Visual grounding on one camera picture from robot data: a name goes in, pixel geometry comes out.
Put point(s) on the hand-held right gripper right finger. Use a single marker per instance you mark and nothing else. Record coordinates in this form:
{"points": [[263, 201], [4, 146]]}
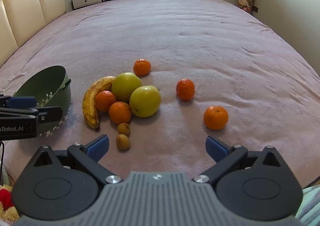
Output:
{"points": [[216, 148]]}

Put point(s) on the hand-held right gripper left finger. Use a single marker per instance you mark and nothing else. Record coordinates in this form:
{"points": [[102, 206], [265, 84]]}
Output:
{"points": [[98, 147]]}

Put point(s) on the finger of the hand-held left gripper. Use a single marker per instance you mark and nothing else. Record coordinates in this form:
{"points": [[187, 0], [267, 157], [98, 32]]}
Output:
{"points": [[21, 102], [50, 114]]}

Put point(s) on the green colander bowl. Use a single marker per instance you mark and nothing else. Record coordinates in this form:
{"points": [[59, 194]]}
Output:
{"points": [[50, 83]]}

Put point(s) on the orange mandarin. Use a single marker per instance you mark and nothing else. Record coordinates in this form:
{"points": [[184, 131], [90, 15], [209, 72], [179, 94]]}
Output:
{"points": [[215, 117], [105, 101], [142, 67], [185, 89], [120, 112]]}

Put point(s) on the spotted yellow banana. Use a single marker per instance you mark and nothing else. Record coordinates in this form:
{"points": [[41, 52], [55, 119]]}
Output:
{"points": [[88, 106]]}

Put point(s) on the green apple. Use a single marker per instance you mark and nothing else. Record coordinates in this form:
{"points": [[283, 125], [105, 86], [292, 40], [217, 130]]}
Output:
{"points": [[145, 101], [126, 86]]}

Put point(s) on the yellow and red plush toy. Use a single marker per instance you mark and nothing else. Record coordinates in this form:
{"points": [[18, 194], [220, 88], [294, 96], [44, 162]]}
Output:
{"points": [[6, 198]]}

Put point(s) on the cream padded headboard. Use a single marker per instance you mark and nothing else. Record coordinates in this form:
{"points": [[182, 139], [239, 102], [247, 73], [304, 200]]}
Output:
{"points": [[22, 13]]}

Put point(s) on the teal striped cloth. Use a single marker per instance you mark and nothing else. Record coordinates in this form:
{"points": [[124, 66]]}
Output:
{"points": [[310, 206]]}

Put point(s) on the pink bed blanket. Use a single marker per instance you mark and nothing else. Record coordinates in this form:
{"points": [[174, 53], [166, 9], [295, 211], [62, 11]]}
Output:
{"points": [[175, 41]]}

